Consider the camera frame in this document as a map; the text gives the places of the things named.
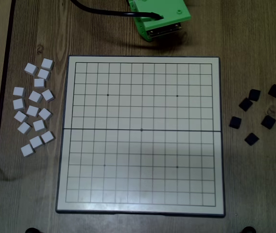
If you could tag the white cube stone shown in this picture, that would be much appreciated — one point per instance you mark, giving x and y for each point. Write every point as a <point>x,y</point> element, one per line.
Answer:
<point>39,125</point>
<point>48,95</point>
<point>39,83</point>
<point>35,96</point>
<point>47,137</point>
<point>19,91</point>
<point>45,114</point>
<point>47,64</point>
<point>30,69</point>
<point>44,74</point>
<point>32,111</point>
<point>19,104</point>
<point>36,142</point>
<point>21,116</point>
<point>24,128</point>
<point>27,150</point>

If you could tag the black stand foot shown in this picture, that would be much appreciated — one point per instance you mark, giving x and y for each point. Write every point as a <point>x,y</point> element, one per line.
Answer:
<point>32,230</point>
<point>249,230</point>

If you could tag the green camera mount plate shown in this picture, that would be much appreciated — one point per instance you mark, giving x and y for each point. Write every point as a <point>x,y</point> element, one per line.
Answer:
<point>167,8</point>

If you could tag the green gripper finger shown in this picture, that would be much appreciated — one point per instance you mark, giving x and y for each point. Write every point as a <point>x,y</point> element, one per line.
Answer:
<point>141,30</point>

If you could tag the white go board with grid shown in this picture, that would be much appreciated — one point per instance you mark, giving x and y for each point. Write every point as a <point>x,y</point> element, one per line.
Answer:
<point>140,157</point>

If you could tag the black cube stone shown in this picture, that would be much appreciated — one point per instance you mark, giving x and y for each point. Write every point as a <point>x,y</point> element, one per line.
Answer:
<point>251,139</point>
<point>274,90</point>
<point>254,94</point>
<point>245,104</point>
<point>268,121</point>
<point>235,122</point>

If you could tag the small camera circuit board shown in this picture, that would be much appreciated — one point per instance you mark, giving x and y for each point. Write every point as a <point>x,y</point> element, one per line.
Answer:
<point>164,29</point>

